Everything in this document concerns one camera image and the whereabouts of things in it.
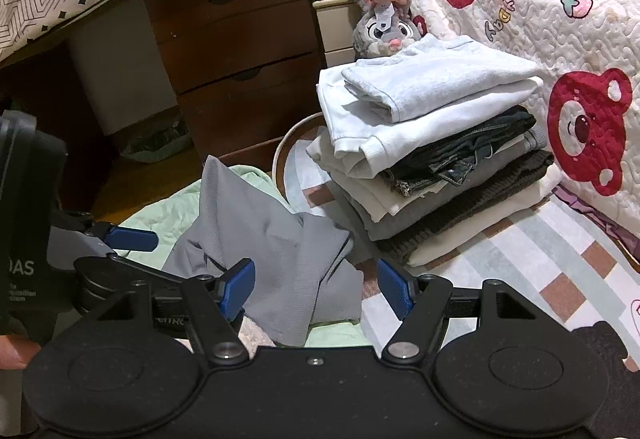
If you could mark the crumpled plastic bag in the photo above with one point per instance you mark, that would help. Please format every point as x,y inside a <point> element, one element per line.
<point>155,141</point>

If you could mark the white plastic bin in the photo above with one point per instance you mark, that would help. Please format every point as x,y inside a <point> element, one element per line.
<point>125,69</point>

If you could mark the stack of folded clothes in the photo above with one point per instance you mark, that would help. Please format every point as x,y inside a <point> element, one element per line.
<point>425,119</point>

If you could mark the light green cloth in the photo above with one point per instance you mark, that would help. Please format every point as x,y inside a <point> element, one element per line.
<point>165,209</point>

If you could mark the person's left hand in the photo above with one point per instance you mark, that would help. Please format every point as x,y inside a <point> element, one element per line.
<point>17,353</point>

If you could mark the cream bedside cabinet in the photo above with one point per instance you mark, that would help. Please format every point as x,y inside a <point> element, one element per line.
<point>335,29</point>

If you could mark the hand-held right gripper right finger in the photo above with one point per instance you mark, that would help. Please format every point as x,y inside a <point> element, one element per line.
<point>394,290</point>

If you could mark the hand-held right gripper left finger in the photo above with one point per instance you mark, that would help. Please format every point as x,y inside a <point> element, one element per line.
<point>240,288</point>

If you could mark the grey waffle-knit garment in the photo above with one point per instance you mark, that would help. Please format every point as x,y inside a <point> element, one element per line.
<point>280,259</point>

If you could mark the checked floor mat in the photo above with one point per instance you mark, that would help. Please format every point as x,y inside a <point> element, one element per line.
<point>525,269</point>

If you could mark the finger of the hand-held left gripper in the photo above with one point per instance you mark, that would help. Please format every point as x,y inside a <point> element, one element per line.
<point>132,239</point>

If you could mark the red bear print quilt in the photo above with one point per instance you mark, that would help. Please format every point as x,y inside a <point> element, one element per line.
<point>550,19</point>

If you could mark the grey plush rabbit toy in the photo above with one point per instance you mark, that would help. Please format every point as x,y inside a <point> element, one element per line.
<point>382,26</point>

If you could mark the cream fleece cloth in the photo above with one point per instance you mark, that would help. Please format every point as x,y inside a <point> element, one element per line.
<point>256,334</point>

